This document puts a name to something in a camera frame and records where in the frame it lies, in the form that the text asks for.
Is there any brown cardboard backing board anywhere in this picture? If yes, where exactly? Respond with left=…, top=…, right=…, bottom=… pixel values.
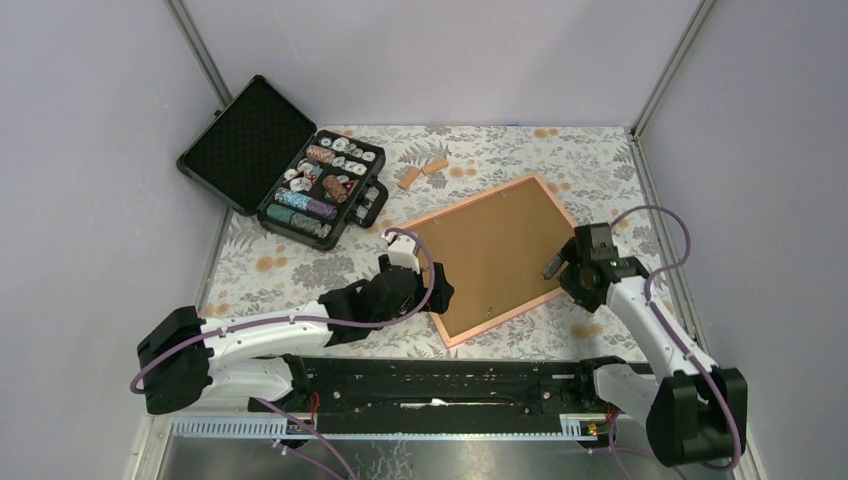
left=405, top=180, right=574, bottom=339

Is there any light wooden picture frame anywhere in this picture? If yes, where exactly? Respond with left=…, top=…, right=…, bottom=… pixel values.
left=397, top=173, right=581, bottom=350

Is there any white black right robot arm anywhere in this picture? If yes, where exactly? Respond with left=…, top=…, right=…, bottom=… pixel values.
left=543, top=223, right=748, bottom=469

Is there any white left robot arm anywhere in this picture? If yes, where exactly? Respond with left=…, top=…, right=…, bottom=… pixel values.
left=131, top=263, right=455, bottom=415

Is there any floral patterned table mat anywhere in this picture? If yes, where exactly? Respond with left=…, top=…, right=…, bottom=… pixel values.
left=201, top=126, right=664, bottom=361

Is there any purple poker chip stack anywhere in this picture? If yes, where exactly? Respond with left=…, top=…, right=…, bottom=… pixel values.
left=306, top=199, right=338, bottom=220

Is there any wooden block lying piece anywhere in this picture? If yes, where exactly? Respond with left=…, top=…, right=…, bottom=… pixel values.
left=397, top=167, right=422, bottom=190

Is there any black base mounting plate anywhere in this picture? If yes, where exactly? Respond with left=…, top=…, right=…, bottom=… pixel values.
left=271, top=356, right=623, bottom=437

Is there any brown poker chip stack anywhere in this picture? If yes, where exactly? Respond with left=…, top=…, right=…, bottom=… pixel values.
left=322, top=175, right=349, bottom=204

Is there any wooden block upright piece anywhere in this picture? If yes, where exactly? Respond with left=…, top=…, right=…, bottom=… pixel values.
left=421, top=158, right=449, bottom=175

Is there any green poker chip stack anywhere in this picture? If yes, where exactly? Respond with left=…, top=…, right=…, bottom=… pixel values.
left=265, top=204, right=332, bottom=238

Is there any blue poker chip stack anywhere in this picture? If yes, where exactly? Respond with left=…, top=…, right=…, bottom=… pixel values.
left=274, top=188, right=311, bottom=211

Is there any pink poker chip stack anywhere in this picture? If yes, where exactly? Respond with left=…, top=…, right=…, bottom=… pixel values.
left=305, top=145, right=336, bottom=163

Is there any black poker chip case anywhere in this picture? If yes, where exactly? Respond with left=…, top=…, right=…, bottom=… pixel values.
left=176, top=75, right=389, bottom=251

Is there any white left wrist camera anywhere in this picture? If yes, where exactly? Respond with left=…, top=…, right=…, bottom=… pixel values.
left=382, top=232, right=420, bottom=274

